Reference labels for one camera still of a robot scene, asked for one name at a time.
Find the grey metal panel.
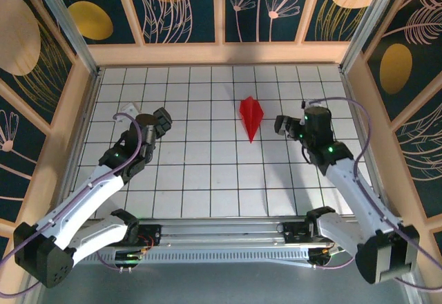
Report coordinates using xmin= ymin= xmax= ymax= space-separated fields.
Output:
xmin=20 ymin=261 xmax=422 ymax=304

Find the aluminium side rail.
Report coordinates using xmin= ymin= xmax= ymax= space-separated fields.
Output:
xmin=340 ymin=68 xmax=393 ymax=217
xmin=51 ymin=68 xmax=104 ymax=222

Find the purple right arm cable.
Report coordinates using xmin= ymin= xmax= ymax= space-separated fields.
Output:
xmin=309 ymin=96 xmax=442 ymax=293

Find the aluminium corner post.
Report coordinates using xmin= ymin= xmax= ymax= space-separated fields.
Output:
xmin=27 ymin=0 xmax=101 ymax=75
xmin=339 ymin=0 xmax=405 ymax=73

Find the slotted grey cable duct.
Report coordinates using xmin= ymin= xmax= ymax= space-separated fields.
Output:
xmin=79 ymin=248 xmax=314 ymax=264

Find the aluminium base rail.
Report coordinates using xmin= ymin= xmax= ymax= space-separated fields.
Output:
xmin=82 ymin=216 xmax=414 ymax=249

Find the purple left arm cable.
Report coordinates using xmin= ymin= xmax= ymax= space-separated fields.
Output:
xmin=0 ymin=112 xmax=144 ymax=298

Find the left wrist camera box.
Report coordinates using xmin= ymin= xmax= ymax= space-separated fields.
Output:
xmin=117 ymin=101 xmax=139 ymax=122

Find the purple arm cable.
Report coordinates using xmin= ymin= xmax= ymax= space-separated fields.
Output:
xmin=0 ymin=112 xmax=144 ymax=298
xmin=309 ymin=96 xmax=442 ymax=293

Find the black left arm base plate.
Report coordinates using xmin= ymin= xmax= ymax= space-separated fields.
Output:
xmin=113 ymin=223 xmax=163 ymax=248

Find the white grid mat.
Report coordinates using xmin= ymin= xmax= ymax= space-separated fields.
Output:
xmin=64 ymin=65 xmax=387 ymax=220

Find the small circuit board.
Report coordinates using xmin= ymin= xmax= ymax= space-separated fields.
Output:
xmin=308 ymin=247 xmax=348 ymax=267
xmin=115 ymin=248 xmax=153 ymax=263

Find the red paper sheet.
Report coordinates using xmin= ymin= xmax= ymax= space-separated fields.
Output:
xmin=238 ymin=96 xmax=265 ymax=144

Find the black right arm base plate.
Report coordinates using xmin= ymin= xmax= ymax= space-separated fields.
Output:
xmin=281 ymin=221 xmax=346 ymax=246

